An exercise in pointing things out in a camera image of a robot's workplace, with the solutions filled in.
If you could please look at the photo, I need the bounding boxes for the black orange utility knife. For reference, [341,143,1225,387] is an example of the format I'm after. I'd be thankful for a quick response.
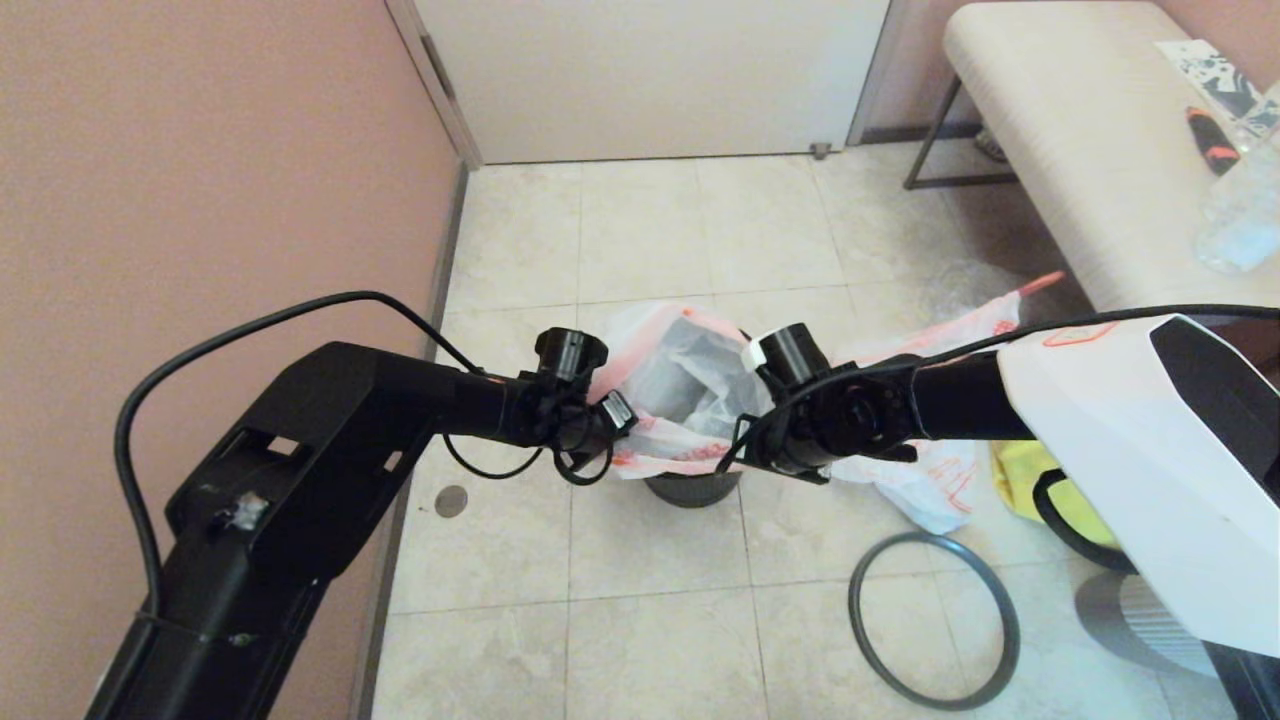
[1187,108,1241,179]

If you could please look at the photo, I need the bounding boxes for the grey wall baseboard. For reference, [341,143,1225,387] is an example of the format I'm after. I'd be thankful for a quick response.
[350,165,471,720]

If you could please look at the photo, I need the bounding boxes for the white plastic bag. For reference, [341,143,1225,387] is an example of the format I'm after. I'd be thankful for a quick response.
[830,272,1066,536]

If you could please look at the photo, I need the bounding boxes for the white door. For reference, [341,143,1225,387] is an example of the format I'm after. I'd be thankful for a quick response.
[413,0,891,167]

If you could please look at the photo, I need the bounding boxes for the white trash bag red cartoon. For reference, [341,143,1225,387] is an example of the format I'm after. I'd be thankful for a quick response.
[590,300,766,481]

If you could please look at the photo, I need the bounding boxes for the beige bench metal legs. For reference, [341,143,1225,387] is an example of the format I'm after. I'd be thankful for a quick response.
[905,3,1280,321]

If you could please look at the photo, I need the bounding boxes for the large clear plastic bottle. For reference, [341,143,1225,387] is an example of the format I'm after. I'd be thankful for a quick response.
[1190,85,1280,277]

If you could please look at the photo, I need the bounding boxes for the grey bin retaining ring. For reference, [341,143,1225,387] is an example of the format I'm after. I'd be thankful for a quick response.
[848,533,1021,713]

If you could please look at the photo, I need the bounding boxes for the yellow fabric tote bag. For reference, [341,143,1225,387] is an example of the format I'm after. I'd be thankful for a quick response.
[990,440,1121,551]

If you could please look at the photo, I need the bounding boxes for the grey ribbed round object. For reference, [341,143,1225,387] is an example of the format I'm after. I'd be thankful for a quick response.
[1075,570,1216,681]

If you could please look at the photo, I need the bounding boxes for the black white printed leaflet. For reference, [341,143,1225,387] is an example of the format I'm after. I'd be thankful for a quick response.
[1152,43,1276,134]

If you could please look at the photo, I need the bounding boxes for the black trash bin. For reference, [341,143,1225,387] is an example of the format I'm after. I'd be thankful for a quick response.
[645,470,743,509]

